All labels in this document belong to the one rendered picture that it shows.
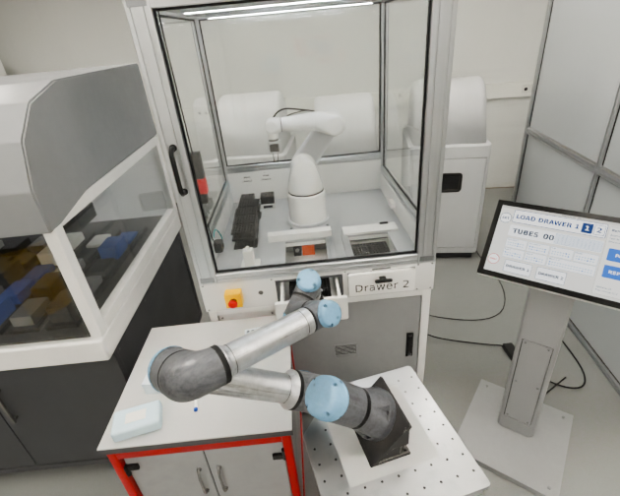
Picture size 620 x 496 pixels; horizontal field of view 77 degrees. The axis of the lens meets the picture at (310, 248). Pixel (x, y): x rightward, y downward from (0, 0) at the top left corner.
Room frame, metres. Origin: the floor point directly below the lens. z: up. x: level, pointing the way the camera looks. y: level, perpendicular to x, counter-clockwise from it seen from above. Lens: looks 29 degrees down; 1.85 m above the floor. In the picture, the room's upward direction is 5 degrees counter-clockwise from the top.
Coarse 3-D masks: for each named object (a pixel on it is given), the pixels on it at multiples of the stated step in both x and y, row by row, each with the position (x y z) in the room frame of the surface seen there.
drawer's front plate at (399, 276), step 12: (348, 276) 1.38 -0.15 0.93; (360, 276) 1.38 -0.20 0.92; (372, 276) 1.38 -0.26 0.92; (396, 276) 1.38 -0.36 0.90; (408, 276) 1.38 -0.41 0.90; (348, 288) 1.39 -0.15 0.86; (360, 288) 1.38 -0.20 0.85; (372, 288) 1.38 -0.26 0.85; (384, 288) 1.38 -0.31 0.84; (396, 288) 1.38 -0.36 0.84; (408, 288) 1.38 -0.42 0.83
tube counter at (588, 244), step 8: (544, 232) 1.25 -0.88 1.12; (552, 232) 1.24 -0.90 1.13; (544, 240) 1.23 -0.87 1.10; (552, 240) 1.22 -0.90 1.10; (560, 240) 1.21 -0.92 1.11; (568, 240) 1.20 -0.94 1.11; (576, 240) 1.18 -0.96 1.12; (584, 240) 1.17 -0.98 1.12; (592, 240) 1.16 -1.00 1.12; (584, 248) 1.15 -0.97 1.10; (592, 248) 1.14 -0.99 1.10; (600, 248) 1.13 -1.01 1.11
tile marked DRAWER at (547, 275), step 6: (540, 270) 1.17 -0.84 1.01; (546, 270) 1.16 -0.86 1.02; (552, 270) 1.15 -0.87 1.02; (534, 276) 1.16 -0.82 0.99; (540, 276) 1.15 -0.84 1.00; (546, 276) 1.14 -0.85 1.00; (552, 276) 1.14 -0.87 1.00; (558, 276) 1.13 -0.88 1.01; (564, 276) 1.12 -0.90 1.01; (552, 282) 1.12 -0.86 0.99; (558, 282) 1.11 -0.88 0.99; (564, 282) 1.10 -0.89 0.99
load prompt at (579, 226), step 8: (520, 216) 1.34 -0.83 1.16; (528, 216) 1.32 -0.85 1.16; (536, 216) 1.31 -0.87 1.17; (544, 216) 1.29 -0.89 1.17; (552, 216) 1.28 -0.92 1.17; (528, 224) 1.30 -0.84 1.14; (536, 224) 1.28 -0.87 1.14; (544, 224) 1.27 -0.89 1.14; (552, 224) 1.26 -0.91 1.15; (560, 224) 1.25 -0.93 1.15; (568, 224) 1.23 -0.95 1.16; (576, 224) 1.22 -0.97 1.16; (584, 224) 1.21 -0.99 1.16; (592, 224) 1.20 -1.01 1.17; (600, 224) 1.18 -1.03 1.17; (608, 224) 1.17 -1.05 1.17; (576, 232) 1.20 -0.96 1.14; (584, 232) 1.19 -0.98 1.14; (592, 232) 1.18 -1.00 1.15; (600, 232) 1.17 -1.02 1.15
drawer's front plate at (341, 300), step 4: (328, 296) 1.24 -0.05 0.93; (332, 296) 1.24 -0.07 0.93; (336, 296) 1.24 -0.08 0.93; (340, 296) 1.24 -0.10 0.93; (344, 296) 1.23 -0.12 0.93; (336, 300) 1.23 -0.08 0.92; (340, 300) 1.23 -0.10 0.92; (344, 300) 1.23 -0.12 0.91; (276, 304) 1.23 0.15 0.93; (280, 304) 1.23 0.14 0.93; (284, 304) 1.23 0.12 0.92; (340, 304) 1.23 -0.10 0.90; (344, 304) 1.23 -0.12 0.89; (276, 308) 1.23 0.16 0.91; (280, 308) 1.23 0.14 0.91; (284, 308) 1.23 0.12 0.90; (344, 308) 1.23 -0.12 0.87; (276, 312) 1.23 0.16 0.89; (280, 312) 1.23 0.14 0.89; (344, 312) 1.23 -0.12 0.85; (280, 316) 1.23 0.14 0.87; (344, 316) 1.23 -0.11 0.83
